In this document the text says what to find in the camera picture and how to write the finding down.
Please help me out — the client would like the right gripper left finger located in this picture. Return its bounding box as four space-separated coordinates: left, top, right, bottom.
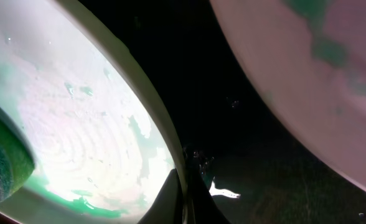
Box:
138 169 183 224

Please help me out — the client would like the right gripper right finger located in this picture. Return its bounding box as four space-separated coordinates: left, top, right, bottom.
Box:
188 170 230 224

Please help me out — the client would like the mint green plate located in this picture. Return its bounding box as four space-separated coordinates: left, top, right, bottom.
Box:
0 0 188 223

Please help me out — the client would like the green sponge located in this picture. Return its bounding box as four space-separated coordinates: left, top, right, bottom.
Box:
0 120 34 202

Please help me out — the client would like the white plate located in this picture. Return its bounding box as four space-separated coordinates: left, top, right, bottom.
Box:
211 0 366 191

